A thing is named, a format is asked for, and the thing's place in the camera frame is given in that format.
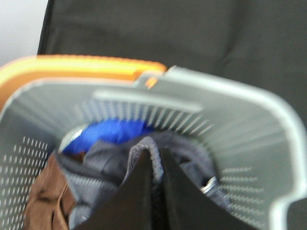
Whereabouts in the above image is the brown cloth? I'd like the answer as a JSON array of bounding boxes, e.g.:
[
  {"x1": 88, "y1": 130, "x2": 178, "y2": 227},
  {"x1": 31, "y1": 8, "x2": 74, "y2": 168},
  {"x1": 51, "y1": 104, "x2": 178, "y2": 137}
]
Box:
[{"x1": 23, "y1": 153, "x2": 76, "y2": 230}]

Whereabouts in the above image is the black table cloth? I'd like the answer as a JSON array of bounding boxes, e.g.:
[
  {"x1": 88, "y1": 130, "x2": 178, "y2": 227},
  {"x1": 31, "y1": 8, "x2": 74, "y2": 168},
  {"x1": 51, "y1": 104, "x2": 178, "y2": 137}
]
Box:
[{"x1": 38, "y1": 0, "x2": 307, "y2": 230}]

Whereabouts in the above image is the grey perforated laundry basket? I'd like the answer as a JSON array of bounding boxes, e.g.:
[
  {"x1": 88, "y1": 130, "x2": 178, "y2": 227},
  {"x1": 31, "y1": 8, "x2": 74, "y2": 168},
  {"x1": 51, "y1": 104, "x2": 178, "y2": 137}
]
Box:
[{"x1": 0, "y1": 67, "x2": 307, "y2": 230}]

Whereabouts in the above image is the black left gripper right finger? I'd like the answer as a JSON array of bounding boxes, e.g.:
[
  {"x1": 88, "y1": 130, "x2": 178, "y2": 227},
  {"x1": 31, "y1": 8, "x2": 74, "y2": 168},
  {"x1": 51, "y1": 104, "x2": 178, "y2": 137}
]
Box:
[{"x1": 161, "y1": 149, "x2": 255, "y2": 230}]

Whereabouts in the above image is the orange basket rim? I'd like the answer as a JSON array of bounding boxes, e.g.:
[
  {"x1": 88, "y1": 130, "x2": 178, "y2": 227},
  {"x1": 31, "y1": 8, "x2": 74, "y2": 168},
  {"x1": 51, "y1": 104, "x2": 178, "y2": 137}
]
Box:
[{"x1": 0, "y1": 55, "x2": 167, "y2": 107}]

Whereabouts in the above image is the grey microfibre towel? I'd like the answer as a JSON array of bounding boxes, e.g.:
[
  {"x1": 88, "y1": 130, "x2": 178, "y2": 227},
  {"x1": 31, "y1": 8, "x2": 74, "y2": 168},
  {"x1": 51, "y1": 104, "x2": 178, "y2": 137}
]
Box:
[{"x1": 56, "y1": 131, "x2": 230, "y2": 230}]

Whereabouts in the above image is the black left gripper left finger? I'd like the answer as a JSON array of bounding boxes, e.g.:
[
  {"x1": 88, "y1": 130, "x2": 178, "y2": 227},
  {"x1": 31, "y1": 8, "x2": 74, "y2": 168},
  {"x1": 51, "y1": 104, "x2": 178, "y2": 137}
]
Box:
[{"x1": 76, "y1": 150, "x2": 153, "y2": 230}]

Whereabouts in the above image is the blue cloth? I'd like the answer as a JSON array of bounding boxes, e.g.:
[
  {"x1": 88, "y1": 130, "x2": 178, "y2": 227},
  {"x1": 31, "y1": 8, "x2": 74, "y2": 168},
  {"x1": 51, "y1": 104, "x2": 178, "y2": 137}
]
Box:
[{"x1": 61, "y1": 119, "x2": 154, "y2": 155}]

